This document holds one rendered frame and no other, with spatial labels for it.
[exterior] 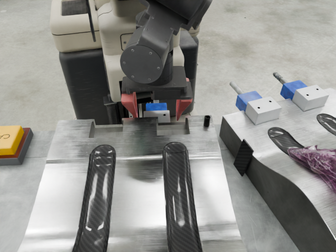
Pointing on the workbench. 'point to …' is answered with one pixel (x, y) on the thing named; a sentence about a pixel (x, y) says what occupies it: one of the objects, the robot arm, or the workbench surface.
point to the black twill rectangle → (243, 157)
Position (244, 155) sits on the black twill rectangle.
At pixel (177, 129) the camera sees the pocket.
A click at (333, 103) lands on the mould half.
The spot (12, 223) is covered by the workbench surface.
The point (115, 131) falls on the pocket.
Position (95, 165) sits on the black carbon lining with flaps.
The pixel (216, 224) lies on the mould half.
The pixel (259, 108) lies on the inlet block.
